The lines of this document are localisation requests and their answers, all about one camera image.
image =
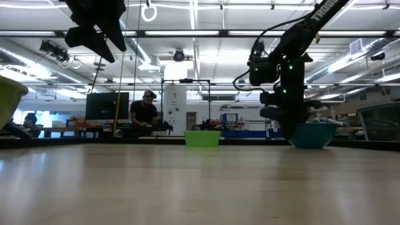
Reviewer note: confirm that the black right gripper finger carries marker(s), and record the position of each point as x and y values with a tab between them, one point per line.
289	131

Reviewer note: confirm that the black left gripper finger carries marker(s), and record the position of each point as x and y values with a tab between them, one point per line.
89	39
114	32

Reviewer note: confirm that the teal bowl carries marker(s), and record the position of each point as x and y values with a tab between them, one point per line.
315	136

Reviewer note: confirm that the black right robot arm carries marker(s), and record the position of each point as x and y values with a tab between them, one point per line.
307	29

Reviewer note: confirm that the black ceiling-mounted device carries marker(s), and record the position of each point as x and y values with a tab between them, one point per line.
54	50

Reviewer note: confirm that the white tube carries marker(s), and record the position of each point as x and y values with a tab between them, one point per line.
328	120

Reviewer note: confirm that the blue storage bin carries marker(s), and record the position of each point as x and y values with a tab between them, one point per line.
247	134

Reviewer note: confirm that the black computer monitor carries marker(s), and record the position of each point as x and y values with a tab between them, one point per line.
107	105

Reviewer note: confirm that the seated person with cap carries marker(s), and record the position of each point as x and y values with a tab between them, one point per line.
143	112

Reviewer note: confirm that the bright green bowl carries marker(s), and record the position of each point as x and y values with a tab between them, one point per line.
202	139

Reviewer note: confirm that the glass display case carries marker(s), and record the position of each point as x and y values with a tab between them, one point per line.
379	122

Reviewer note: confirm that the white cabinet machine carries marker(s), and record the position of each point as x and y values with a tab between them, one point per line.
175	109

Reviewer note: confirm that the yellow-green bowl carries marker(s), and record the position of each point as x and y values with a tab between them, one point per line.
9	100

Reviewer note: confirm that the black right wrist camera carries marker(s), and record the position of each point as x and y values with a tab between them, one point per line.
262	72

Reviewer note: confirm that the round black ceiling camera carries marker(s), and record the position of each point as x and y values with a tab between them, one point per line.
178	55

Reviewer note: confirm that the black table edge rail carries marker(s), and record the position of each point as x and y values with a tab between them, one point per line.
93	142

